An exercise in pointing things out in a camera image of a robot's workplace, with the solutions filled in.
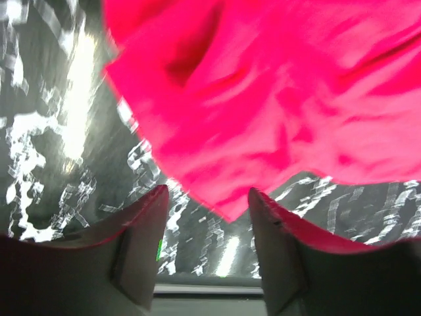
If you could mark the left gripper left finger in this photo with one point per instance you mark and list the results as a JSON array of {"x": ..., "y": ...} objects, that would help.
[{"x": 115, "y": 260}]

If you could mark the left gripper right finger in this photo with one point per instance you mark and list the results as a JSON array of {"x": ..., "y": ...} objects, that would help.
[{"x": 284, "y": 280}]

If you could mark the pink t shirt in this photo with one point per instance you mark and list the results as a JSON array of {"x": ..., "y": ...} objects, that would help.
[{"x": 234, "y": 95}]

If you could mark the black marble pattern mat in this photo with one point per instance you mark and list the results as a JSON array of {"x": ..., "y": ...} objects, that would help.
[{"x": 71, "y": 156}]

